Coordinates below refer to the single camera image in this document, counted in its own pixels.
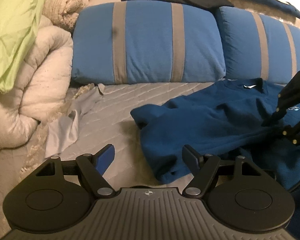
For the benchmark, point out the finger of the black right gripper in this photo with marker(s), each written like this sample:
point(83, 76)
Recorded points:
point(292, 133)
point(288, 97)

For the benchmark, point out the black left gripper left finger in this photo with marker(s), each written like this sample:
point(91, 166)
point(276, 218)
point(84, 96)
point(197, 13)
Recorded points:
point(58, 194)

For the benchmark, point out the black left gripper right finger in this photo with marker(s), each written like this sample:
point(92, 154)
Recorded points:
point(238, 193)

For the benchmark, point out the dark blue sweatshirt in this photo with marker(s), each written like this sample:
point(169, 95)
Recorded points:
point(224, 119)

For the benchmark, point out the right blue striped pillow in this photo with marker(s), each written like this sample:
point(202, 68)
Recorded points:
point(256, 45)

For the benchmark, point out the blue striped pillow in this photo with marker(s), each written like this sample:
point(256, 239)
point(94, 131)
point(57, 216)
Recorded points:
point(256, 45)
point(146, 42)

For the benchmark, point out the grey quilted bedspread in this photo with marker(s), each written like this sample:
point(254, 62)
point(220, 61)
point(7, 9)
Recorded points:
point(144, 209)

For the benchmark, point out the white padded duvet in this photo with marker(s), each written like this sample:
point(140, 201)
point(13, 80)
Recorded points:
point(40, 87)

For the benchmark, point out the left blue striped pillow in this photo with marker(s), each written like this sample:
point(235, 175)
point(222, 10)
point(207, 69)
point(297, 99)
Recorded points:
point(146, 42)

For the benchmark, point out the light green blanket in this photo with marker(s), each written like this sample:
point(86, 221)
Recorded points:
point(19, 24)

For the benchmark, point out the beige knitted blanket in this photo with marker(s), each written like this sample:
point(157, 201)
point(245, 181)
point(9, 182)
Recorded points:
point(64, 13)

